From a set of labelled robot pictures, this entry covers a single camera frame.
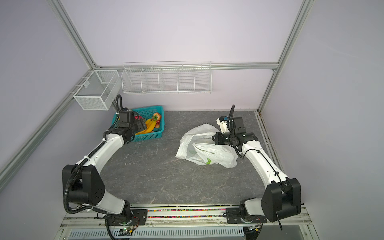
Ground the teal plastic basket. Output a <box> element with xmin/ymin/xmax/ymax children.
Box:
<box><xmin>104</xmin><ymin>106</ymin><xmax>165</xmax><ymax>144</ymax></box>

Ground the yellow fake banana bunch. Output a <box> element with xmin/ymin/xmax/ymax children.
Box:
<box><xmin>135</xmin><ymin>119</ymin><xmax>157</xmax><ymax>135</ymax></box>

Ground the white plastic bag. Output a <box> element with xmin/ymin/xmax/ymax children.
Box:
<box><xmin>176</xmin><ymin>124</ymin><xmax>238</xmax><ymax>168</ymax></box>

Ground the orange fake persimmon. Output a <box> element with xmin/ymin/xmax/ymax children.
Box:
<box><xmin>152</xmin><ymin>113</ymin><xmax>162</xmax><ymax>122</ymax></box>

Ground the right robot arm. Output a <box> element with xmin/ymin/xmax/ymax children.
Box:
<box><xmin>212</xmin><ymin>106</ymin><xmax>302</xmax><ymax>225</ymax></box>

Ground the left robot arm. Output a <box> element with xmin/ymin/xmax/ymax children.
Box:
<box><xmin>62</xmin><ymin>95</ymin><xmax>145</xmax><ymax>226</ymax></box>

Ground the white mesh box basket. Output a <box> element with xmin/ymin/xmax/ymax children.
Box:
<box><xmin>74</xmin><ymin>70</ymin><xmax>122</xmax><ymax>111</ymax></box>

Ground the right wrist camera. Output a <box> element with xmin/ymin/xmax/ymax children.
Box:
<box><xmin>217</xmin><ymin>116</ymin><xmax>230</xmax><ymax>134</ymax></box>

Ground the white wire shelf basket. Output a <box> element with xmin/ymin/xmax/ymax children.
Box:
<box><xmin>121</xmin><ymin>61</ymin><xmax>213</xmax><ymax>94</ymax></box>

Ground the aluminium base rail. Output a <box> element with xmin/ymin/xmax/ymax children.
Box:
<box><xmin>55</xmin><ymin>205</ymin><xmax>319</xmax><ymax>240</ymax></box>

